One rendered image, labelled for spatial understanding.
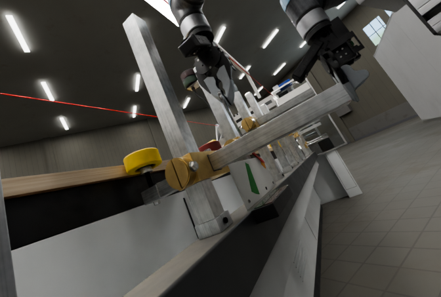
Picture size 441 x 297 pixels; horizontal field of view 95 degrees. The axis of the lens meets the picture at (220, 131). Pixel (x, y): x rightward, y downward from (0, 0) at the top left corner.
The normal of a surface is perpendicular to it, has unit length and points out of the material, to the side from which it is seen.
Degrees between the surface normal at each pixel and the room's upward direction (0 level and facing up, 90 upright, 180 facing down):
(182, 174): 90
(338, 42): 90
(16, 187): 90
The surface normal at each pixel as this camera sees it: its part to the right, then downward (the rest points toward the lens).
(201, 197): -0.46, -0.04
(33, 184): 0.79, -0.48
